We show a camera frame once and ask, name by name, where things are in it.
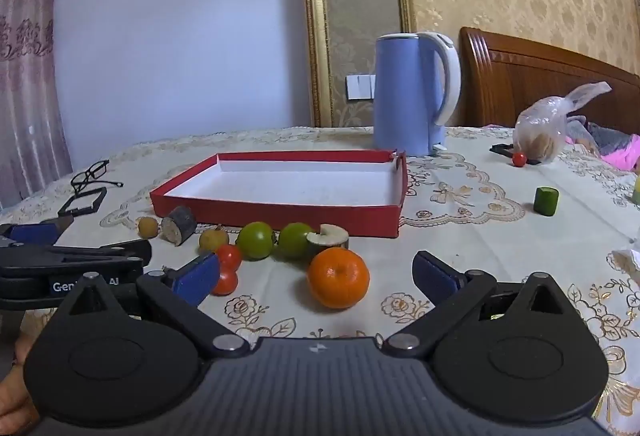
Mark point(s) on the person's left hand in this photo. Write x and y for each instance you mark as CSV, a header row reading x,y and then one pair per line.
x,y
12,406

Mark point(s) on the black eyeglasses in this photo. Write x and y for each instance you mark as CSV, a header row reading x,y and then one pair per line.
x,y
92,170

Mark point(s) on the wooden headboard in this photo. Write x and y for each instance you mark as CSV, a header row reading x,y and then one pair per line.
x,y
520,76

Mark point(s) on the pink patterned curtain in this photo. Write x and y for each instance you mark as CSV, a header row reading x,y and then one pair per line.
x,y
25,66

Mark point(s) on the green tangerine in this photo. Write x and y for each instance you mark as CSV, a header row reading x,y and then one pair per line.
x,y
255,240
294,241

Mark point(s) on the red cherry tomato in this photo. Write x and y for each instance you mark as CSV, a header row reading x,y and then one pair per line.
x,y
226,283
231,257
519,159

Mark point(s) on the grey cloth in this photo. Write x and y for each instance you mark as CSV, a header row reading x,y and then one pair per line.
x,y
602,136

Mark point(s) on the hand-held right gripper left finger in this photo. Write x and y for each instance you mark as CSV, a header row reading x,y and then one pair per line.
x,y
196,280

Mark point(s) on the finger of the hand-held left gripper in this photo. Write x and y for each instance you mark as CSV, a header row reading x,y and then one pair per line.
x,y
32,233

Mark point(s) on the round sugarcane piece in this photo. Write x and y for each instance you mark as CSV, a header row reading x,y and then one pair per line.
x,y
179,225

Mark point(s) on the red cardboard box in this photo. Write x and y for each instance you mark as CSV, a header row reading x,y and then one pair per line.
x,y
300,186

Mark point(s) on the black square frame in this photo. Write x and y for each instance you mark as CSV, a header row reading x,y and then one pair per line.
x,y
99,199

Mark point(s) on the cream embroidered tablecloth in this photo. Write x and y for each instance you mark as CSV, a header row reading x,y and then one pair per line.
x,y
500,236

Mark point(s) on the yellow longan with stem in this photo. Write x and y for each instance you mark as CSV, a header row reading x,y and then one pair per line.
x,y
214,239

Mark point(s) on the white crumpled tissue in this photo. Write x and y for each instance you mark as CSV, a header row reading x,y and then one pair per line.
x,y
629,263

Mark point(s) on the black flat frame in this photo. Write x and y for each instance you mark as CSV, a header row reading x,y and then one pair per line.
x,y
500,149

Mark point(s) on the green cucumber piece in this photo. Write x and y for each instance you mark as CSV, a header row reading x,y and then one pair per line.
x,y
545,202

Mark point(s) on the small yellow longan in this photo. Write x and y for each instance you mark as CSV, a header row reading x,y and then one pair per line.
x,y
147,227

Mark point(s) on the yellow green object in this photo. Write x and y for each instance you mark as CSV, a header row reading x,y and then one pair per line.
x,y
636,190

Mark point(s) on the white wall switch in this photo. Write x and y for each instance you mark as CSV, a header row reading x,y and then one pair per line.
x,y
360,86

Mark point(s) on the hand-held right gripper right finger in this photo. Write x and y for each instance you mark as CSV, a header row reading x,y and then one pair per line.
x,y
434,277

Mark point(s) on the notched sugarcane piece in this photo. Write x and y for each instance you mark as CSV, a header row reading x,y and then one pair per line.
x,y
330,243

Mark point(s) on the blue electric kettle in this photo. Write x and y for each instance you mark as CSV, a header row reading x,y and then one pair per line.
x,y
405,96

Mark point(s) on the clear plastic bag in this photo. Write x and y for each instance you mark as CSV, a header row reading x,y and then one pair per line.
x,y
542,126

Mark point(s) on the pink cloth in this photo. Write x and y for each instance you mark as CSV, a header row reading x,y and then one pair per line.
x,y
622,156

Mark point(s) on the orange tangerine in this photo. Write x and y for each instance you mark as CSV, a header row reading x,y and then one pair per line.
x,y
338,277

